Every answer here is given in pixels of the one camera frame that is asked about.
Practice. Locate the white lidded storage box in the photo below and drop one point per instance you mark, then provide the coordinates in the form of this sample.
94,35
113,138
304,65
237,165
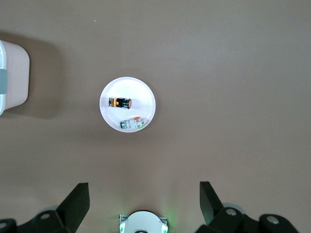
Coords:
14,80

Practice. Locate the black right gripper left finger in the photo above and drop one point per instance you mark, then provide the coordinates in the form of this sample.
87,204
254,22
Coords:
60,218

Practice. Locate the pale pink round plate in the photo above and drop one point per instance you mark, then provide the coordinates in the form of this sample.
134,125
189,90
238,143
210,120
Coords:
136,89

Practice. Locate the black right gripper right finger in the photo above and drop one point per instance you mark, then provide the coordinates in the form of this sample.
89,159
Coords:
223,221

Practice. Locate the white green push-button switch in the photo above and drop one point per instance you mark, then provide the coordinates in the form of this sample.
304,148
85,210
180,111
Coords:
133,123

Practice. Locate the black orange push-button switch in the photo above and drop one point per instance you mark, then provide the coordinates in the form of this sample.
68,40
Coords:
120,103

